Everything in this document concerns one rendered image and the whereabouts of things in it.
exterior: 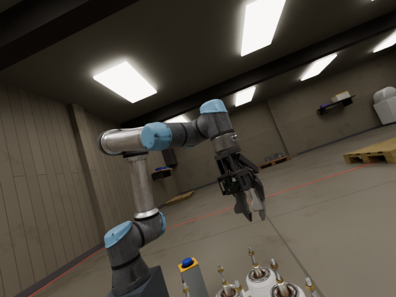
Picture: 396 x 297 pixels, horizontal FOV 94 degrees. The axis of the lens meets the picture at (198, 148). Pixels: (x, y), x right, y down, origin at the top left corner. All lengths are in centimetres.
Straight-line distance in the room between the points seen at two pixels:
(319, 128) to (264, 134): 215
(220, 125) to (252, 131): 792
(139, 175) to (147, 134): 42
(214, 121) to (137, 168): 48
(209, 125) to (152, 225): 57
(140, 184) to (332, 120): 895
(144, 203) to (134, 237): 14
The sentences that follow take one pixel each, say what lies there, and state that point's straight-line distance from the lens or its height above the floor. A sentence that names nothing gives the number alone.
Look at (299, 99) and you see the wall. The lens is 917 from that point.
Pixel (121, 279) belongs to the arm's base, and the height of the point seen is 35.
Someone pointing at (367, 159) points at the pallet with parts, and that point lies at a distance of 338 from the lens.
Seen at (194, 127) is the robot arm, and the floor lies 76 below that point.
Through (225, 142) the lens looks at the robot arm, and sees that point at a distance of 51.
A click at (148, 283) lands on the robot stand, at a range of 90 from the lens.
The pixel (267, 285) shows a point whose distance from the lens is 73.
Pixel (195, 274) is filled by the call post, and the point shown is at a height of 28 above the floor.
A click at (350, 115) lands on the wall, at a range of 977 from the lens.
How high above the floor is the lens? 63
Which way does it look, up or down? 7 degrees up
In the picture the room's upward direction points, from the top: 19 degrees counter-clockwise
